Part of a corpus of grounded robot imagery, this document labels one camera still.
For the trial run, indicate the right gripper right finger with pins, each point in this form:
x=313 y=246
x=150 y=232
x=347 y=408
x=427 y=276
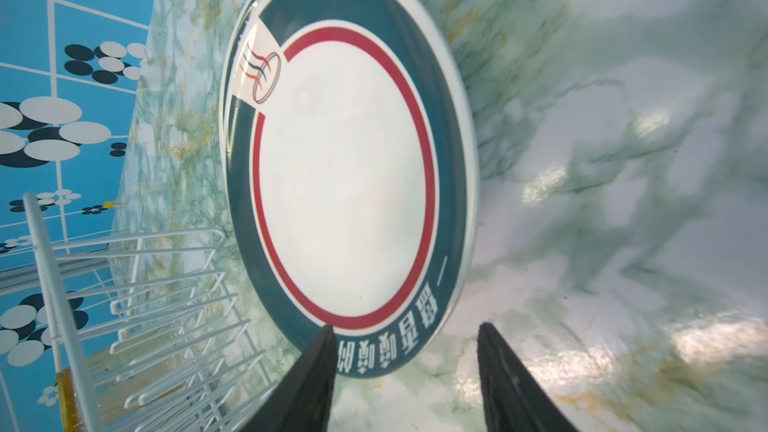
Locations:
x=512 y=399

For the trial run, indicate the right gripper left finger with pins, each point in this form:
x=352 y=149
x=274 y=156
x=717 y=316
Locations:
x=302 y=400

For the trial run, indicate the white wire dish rack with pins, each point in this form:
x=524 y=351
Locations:
x=130 y=332

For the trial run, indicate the dark rimmed white plate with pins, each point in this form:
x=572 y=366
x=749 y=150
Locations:
x=351 y=171

